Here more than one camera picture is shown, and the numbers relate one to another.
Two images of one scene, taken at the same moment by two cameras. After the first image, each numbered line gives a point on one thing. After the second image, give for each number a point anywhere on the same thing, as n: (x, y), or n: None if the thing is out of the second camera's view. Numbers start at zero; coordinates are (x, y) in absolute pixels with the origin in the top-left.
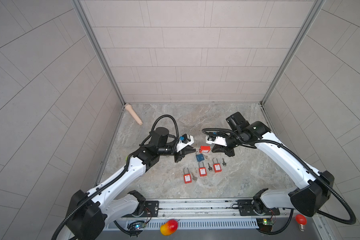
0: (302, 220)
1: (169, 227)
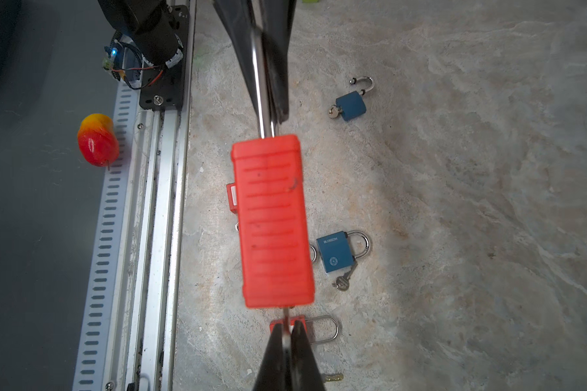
0: None
1: (97, 139)
